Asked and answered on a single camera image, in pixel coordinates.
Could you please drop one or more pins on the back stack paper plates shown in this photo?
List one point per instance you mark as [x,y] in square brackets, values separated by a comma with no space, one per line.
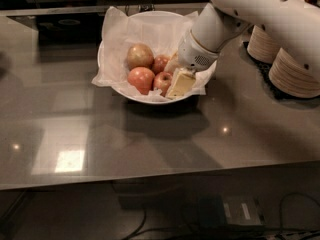
[262,47]

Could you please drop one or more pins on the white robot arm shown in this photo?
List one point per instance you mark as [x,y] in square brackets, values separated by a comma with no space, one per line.
[293,24]

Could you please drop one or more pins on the yellow-green apple back left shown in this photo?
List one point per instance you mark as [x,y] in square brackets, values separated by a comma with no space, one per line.
[139,55]

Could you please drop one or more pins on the white paper liner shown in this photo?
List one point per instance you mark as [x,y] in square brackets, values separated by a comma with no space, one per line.
[146,27]

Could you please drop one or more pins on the dark box under table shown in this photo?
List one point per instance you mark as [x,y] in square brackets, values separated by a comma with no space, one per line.
[229,211]

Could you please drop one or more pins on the white bowl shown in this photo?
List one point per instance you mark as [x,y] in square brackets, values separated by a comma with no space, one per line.
[133,95]

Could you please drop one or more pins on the red apple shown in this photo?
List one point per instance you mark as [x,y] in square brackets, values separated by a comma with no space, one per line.
[160,62]
[162,82]
[142,79]

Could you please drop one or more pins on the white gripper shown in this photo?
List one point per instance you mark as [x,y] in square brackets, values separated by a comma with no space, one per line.
[192,55]

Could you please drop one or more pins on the black mat under plates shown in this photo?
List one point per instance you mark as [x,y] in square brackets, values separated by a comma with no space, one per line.
[264,69]

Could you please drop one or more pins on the black induction cooktop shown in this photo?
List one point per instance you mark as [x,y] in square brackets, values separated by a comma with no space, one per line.
[63,29]

